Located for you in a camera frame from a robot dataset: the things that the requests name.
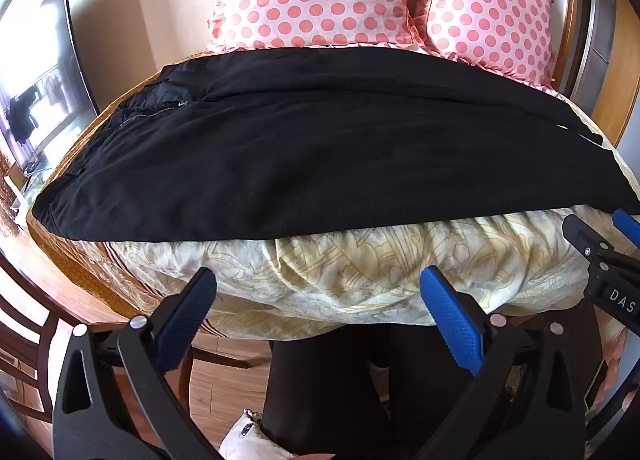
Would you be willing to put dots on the white patterned slipper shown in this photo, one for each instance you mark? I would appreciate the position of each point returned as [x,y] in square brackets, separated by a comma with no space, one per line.
[246,441]

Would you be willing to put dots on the cream patterned bed quilt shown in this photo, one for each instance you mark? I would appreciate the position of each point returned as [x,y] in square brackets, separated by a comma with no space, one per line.
[294,287]

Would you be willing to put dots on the black pants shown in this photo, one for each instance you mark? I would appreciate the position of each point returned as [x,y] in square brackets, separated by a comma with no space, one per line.
[258,145]

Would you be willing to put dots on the wooden door frame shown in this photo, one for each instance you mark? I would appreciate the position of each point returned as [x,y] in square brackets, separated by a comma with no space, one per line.
[596,44]

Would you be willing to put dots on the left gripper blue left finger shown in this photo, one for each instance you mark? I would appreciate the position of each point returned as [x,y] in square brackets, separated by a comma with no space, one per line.
[179,317]

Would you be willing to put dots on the right pink polka-dot pillow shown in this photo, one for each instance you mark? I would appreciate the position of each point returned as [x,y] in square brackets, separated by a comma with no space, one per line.
[511,38]

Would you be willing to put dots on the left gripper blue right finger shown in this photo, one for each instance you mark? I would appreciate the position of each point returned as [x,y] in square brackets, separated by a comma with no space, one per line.
[458,318]

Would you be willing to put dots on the black flat television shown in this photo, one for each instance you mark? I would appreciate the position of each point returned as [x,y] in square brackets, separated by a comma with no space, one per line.
[45,98]

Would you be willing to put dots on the dark wooden chair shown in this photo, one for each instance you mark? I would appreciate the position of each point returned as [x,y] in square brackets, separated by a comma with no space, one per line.
[26,344]

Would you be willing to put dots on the person's dark-clothed legs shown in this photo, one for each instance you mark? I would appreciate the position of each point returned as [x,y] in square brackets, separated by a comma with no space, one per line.
[394,391]

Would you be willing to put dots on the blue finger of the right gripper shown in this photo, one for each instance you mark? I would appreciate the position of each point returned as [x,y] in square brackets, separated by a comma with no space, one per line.
[582,237]
[627,225]

